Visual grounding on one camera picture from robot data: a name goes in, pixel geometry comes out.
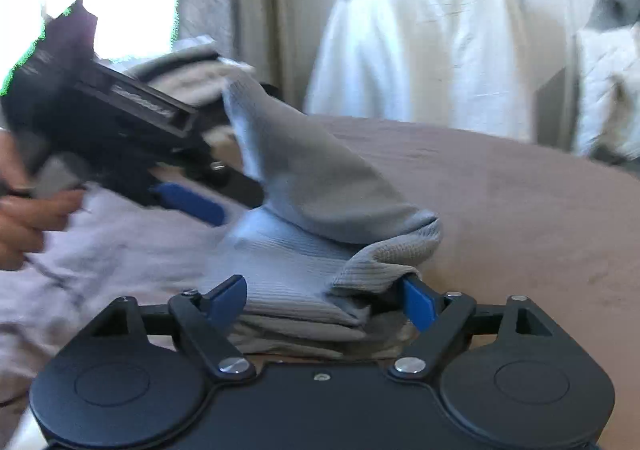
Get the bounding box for light grey knit sweatshirt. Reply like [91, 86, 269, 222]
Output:
[0, 76, 444, 406]

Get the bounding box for stack of folded clothes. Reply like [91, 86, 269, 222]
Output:
[122, 35, 255, 146]

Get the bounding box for white clothes rack pole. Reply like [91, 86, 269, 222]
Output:
[559, 0, 578, 152]

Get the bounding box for person's left hand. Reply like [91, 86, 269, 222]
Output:
[1, 130, 85, 271]

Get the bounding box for brown bed sheet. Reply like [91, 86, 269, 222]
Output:
[0, 114, 640, 450]

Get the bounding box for white draped cloth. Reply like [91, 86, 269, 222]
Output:
[304, 0, 536, 142]

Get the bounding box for white quilted jacket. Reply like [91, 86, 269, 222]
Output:
[573, 24, 639, 160]

